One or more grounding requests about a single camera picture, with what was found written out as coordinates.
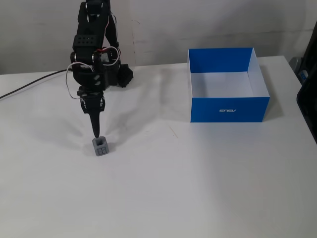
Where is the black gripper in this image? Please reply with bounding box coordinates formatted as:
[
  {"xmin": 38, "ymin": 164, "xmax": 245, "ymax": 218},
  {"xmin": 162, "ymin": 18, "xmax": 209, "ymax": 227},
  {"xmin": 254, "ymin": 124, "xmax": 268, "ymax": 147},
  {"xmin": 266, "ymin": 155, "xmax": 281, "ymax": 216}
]
[{"xmin": 76, "ymin": 85, "xmax": 107, "ymax": 138}]

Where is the gray hollow block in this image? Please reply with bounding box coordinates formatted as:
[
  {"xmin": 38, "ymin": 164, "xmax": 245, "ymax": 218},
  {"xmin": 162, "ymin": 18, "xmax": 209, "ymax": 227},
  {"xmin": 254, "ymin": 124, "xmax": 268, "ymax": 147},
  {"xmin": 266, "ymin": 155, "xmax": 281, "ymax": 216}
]
[{"xmin": 92, "ymin": 135, "xmax": 110, "ymax": 158}]

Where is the blue and white box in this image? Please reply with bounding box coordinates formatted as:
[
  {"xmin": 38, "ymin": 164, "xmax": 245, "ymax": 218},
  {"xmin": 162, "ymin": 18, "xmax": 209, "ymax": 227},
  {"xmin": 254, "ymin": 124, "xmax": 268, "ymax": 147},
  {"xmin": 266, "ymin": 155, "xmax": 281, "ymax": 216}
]
[{"xmin": 187, "ymin": 47, "xmax": 271, "ymax": 123}]

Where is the black table clamp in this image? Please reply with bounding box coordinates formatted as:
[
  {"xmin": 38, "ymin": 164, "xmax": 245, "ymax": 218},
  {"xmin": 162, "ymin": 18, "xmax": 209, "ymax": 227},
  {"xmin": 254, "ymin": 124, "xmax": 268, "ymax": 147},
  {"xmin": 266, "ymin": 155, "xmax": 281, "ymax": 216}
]
[{"xmin": 117, "ymin": 63, "xmax": 135, "ymax": 88}]

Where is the gray object with blue label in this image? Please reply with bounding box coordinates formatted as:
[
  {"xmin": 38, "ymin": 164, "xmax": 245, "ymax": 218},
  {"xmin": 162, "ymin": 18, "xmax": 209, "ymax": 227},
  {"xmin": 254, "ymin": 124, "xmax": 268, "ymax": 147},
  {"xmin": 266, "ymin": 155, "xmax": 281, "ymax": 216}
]
[{"xmin": 289, "ymin": 57, "xmax": 309, "ymax": 86}]

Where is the black plastic case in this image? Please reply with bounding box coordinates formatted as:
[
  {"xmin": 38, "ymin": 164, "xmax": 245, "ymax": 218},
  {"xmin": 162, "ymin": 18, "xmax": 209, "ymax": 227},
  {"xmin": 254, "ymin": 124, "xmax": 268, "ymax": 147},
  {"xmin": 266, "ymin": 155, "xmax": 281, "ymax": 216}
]
[{"xmin": 296, "ymin": 21, "xmax": 317, "ymax": 146}]

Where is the white servo wire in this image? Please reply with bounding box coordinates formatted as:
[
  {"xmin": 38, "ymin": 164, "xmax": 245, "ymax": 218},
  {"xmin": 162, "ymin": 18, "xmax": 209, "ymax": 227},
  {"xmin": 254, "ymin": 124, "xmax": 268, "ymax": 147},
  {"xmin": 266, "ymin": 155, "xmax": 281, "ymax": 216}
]
[{"xmin": 65, "ymin": 62, "xmax": 96, "ymax": 100}]

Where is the black power cable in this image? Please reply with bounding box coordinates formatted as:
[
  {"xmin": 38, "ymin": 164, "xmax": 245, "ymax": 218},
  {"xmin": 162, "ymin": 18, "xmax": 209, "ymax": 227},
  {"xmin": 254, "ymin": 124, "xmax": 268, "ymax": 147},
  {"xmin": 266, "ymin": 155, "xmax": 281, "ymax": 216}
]
[{"xmin": 0, "ymin": 69, "xmax": 73, "ymax": 100}]

